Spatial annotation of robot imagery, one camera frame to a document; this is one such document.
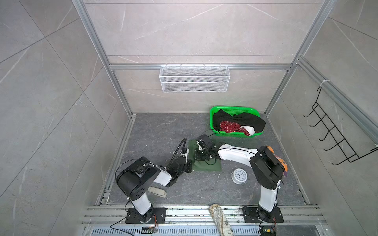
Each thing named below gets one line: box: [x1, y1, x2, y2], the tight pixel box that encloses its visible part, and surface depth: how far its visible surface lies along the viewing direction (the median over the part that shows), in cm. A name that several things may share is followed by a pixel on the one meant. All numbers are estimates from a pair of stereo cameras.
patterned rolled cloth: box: [209, 203, 235, 236], surface depth 70 cm
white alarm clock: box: [230, 168, 249, 185], surface depth 85 cm
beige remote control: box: [147, 185, 167, 199], surface depth 80 cm
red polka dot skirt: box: [219, 120, 250, 136], surface depth 100 cm
